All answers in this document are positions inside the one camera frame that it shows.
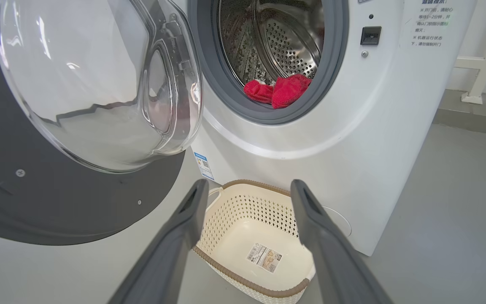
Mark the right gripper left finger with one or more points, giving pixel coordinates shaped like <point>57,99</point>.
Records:
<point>171,253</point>

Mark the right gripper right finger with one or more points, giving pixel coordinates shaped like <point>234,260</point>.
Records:
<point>331,261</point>

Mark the black round glass washer door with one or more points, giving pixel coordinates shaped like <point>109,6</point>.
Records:
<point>57,202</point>

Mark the red and white jersey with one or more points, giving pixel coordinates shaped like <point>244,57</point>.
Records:
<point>287,90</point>

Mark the cream basket with brown rim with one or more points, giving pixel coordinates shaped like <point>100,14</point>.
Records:
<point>243,211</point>

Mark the white front-load washing machine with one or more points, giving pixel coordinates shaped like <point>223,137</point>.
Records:
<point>352,147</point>

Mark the grey rubber door gasket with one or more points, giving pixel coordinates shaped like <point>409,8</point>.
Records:
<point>331,63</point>

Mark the stainless steel washing machine drum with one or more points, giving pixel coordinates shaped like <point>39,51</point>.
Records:
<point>285,42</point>

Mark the black door lock slot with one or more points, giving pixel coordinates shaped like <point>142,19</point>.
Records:
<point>370,36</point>

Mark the round white filter cover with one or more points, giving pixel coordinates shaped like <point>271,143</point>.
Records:
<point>340,219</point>

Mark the white barcode product sticker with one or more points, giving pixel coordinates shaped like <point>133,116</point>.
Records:
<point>264,257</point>

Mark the blue energy label sticker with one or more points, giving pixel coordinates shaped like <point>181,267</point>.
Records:
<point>203,164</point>

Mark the white metal frame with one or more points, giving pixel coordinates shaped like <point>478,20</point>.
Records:
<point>485,63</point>

